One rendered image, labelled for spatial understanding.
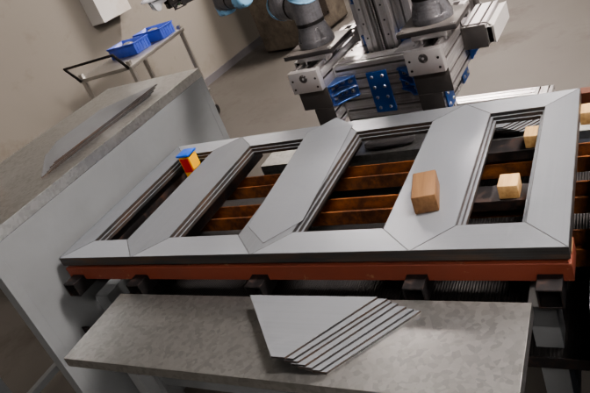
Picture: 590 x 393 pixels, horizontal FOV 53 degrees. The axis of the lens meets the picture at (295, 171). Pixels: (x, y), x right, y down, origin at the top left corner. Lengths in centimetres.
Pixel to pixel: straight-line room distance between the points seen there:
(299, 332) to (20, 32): 429
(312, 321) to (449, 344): 31
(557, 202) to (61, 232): 157
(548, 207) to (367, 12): 128
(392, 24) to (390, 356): 147
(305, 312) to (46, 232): 105
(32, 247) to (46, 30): 352
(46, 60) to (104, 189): 316
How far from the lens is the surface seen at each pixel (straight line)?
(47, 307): 218
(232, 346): 151
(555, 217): 141
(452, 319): 135
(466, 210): 152
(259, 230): 170
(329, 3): 703
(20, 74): 524
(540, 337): 152
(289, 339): 138
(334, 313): 140
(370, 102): 245
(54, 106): 536
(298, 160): 200
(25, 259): 212
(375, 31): 249
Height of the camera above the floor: 167
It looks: 25 degrees down
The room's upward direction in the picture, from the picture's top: 22 degrees counter-clockwise
